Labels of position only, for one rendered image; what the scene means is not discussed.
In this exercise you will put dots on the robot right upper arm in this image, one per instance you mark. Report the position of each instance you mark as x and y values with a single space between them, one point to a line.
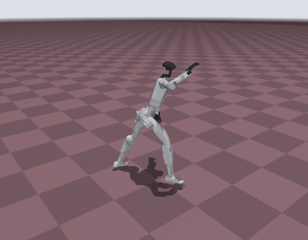
163 84

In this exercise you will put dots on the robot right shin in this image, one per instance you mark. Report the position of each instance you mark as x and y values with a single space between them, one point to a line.
168 159

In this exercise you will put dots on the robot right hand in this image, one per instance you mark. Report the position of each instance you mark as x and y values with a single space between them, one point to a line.
190 68

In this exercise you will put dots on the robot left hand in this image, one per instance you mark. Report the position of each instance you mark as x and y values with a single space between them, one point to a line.
157 117

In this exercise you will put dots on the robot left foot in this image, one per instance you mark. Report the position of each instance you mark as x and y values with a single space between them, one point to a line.
117 164

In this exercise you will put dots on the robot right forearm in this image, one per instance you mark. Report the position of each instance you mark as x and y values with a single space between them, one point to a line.
179 79

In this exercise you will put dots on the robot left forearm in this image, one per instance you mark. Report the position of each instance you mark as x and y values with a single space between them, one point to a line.
157 110

